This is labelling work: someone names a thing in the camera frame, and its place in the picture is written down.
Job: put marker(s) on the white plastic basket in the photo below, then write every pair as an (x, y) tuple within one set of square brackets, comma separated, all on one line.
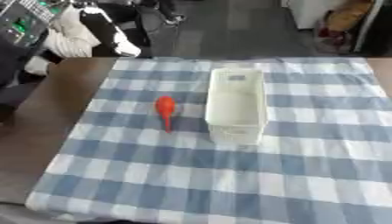
[(236, 102)]

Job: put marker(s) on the white cabinet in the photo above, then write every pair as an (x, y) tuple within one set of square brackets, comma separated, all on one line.
[(306, 11)]

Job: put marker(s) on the yellow bag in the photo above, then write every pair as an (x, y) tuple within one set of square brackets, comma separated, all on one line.
[(348, 16)]

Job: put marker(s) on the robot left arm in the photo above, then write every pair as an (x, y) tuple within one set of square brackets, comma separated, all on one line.
[(23, 20)]

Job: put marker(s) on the red bag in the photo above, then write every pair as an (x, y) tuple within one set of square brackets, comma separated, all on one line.
[(334, 39)]

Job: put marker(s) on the red plastic spoon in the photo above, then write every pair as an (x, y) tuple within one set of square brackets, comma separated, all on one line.
[(165, 106)]

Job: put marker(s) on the person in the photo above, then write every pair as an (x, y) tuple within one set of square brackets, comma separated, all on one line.
[(166, 11)]

